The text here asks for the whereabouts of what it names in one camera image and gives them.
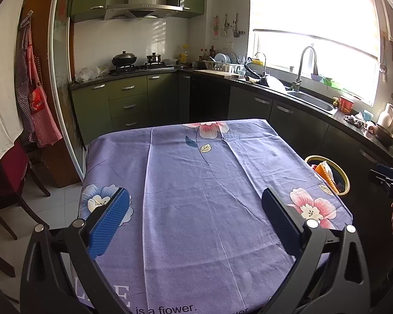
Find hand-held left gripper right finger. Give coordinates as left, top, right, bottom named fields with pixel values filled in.
left=260, top=188, right=371, bottom=314

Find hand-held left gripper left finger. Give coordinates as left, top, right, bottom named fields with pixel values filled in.
left=20, top=188, right=132, bottom=314

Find blue waste bin yellow rim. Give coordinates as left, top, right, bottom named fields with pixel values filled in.
left=304, top=155, right=351, bottom=197

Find orange foam net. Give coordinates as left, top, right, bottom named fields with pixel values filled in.
left=316, top=164, right=336, bottom=192

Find white tissue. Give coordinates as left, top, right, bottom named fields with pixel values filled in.
left=318, top=161, right=334, bottom=177

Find dark metal bowl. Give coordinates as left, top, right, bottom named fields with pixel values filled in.
left=375, top=122, right=393, bottom=148

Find black kitchen countertop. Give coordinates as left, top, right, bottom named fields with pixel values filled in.
left=69, top=67, right=393, bottom=171

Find white jug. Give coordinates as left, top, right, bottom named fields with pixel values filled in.
left=377, top=103, right=393, bottom=128

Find dark crumpled rag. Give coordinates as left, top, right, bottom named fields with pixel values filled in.
left=343, top=114, right=364, bottom=127

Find red instant noodle tub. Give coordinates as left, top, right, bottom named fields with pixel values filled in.
left=339, top=96, right=356, bottom=114

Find purple floral tablecloth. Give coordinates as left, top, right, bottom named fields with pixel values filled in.
left=77, top=119, right=353, bottom=314

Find dark base cabinet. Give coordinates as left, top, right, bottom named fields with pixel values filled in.
left=188, top=74, right=393, bottom=269

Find dark wooden chair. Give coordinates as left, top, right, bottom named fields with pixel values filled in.
left=0, top=141, right=51, bottom=277

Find steel sink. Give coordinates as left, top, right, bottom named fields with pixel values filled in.
left=286, top=90, right=339, bottom=116

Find green plastic bowls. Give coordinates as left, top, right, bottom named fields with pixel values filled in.
left=311, top=74, right=344, bottom=90

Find red chair cloth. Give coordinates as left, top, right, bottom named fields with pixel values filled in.
left=0, top=141, right=28, bottom=197

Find red checked apron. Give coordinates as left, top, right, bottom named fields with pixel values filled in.
left=15, top=15, right=63, bottom=148

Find tall kitchen faucet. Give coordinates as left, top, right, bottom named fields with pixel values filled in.
left=291, top=46, right=319, bottom=92

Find green base cabinet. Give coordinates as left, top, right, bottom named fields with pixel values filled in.
left=70, top=72, right=190, bottom=144

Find white round plate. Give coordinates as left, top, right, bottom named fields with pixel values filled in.
left=265, top=75, right=287, bottom=94

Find white plastic bags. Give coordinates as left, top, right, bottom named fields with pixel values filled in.
left=75, top=66, right=110, bottom=82

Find gas stove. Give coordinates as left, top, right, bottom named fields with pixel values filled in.
left=111, top=63, right=175, bottom=75

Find small curved tap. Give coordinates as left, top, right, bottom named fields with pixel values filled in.
left=254, top=52, right=267, bottom=76

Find black lidded wok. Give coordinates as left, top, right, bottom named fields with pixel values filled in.
left=111, top=51, right=137, bottom=67

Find wooden cutting board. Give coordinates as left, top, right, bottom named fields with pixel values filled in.
left=194, top=69, right=231, bottom=77

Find white dish rack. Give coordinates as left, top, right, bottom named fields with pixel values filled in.
left=203, top=59, right=241, bottom=74

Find upright white plates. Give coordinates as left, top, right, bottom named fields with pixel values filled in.
left=214, top=53, right=239, bottom=64

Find bright window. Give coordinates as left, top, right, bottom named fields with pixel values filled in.
left=249, top=0, right=382, bottom=107

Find dark sauce bottles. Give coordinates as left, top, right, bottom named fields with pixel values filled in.
left=199, top=46, right=217, bottom=61

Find hanging kitchen utensils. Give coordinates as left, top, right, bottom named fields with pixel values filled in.
left=211, top=14, right=246, bottom=40

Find steel range hood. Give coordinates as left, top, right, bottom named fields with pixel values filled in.
left=104, top=0, right=183, bottom=21

